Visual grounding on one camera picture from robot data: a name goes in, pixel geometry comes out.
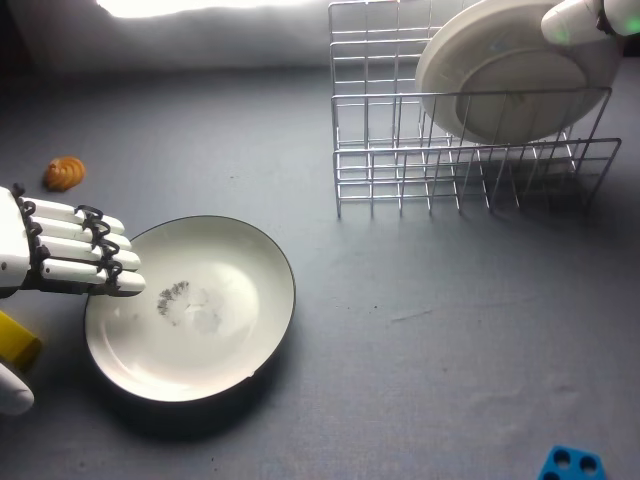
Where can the grey table cloth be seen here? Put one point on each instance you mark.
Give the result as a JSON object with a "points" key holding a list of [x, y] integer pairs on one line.
{"points": [[400, 325]]}

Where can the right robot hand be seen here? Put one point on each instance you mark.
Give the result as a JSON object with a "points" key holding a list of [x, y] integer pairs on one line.
{"points": [[570, 20]]}

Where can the blue pentagon block with holes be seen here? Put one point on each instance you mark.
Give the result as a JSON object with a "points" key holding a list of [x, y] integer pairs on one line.
{"points": [[570, 465]]}

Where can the plain yellow block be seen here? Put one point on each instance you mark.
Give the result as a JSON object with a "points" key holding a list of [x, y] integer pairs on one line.
{"points": [[17, 342]]}

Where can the orange swirl toy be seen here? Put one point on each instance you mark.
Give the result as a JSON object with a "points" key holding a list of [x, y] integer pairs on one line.
{"points": [[64, 173]]}

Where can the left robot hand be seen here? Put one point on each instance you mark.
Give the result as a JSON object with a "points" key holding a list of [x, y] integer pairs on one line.
{"points": [[60, 235]]}

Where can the white backdrop sheet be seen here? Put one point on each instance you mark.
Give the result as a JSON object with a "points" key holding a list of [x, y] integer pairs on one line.
{"points": [[200, 40]]}

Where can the white plate with black rim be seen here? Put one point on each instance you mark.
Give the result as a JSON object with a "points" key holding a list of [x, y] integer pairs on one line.
{"points": [[200, 325], [500, 75]]}

